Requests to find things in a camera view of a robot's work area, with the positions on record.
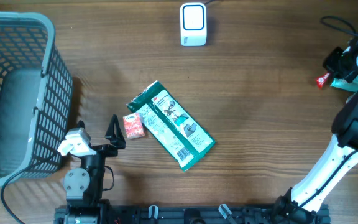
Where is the black left camera cable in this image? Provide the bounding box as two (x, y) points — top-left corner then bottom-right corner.
(0, 152), (62, 224)

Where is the mint toilet wipes pack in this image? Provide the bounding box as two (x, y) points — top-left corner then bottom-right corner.
(331, 75), (358, 92)

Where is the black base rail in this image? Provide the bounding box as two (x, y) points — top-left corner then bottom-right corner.
(53, 203), (331, 224)

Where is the grey plastic laundry basket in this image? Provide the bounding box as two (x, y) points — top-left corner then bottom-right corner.
(0, 12), (74, 187)

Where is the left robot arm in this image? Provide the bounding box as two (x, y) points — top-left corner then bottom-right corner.
(54, 115), (126, 224)

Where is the white barcode scanner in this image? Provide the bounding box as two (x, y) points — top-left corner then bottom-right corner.
(180, 2), (207, 47)

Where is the red coffee stick sachet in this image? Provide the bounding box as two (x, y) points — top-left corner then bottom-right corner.
(315, 72), (331, 89)

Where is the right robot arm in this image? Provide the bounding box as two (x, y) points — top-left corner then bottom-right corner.
(266, 16), (358, 223)

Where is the green white wipes packet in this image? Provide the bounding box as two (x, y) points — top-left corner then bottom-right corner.
(127, 81), (216, 172)

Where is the red tissue pack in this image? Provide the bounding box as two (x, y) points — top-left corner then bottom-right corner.
(123, 113), (145, 139)

